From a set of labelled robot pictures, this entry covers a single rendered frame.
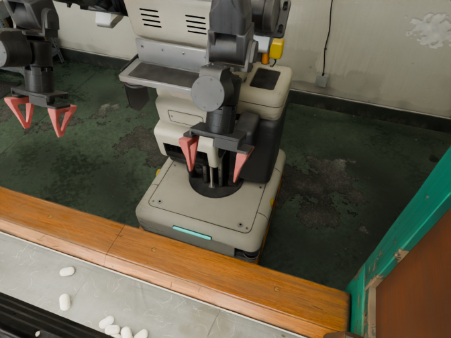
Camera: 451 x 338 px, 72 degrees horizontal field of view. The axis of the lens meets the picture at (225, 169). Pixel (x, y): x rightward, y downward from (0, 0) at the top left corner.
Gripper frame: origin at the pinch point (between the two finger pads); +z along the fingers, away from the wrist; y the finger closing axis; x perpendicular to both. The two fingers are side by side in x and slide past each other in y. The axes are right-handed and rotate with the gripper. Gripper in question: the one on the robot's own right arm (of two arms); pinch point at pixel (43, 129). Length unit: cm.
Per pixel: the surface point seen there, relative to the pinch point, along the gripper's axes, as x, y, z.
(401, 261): -7, 79, 4
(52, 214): 1.9, -1.0, 25.0
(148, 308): -8.6, 34.8, 33.1
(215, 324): -7, 51, 32
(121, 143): 123, -60, 49
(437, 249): -16, 80, -4
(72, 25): 183, -149, -19
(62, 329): -36, 38, 9
